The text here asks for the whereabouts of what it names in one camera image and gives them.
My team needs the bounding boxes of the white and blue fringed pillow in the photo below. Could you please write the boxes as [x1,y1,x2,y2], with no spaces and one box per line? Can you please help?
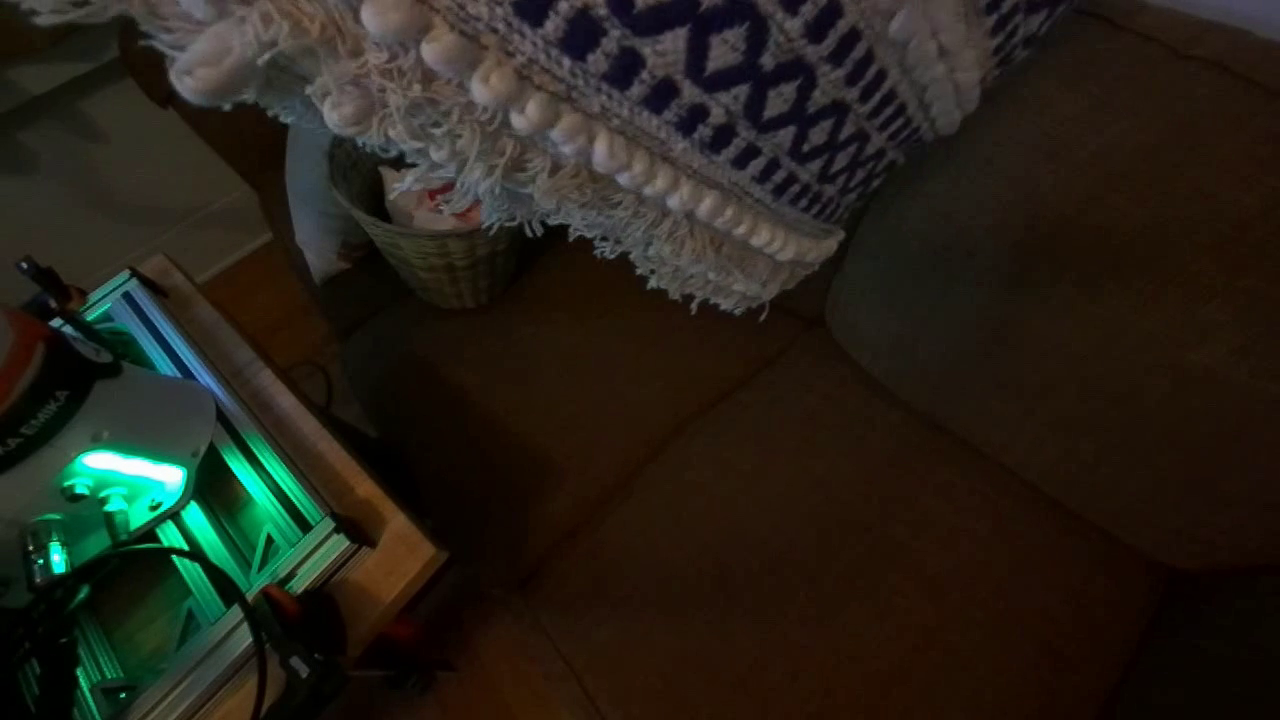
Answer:
[128,0,1073,315]

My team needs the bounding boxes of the woven wicker basket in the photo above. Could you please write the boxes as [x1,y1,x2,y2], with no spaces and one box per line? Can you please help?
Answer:
[329,138,522,310]

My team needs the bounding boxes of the brown sofa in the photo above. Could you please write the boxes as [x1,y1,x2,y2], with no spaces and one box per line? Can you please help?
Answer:
[340,0,1280,720]

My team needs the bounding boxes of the white cloth in basket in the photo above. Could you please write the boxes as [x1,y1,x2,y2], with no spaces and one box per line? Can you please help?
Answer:
[378,165,483,234]

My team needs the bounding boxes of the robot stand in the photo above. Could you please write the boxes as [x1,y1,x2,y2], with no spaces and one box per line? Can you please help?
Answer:
[0,254,448,720]

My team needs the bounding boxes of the red and black clamp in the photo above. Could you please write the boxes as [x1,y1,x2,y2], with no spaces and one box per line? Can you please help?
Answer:
[258,584,441,720]

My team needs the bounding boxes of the black cable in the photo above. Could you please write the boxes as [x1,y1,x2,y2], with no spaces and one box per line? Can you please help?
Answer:
[40,543,271,720]

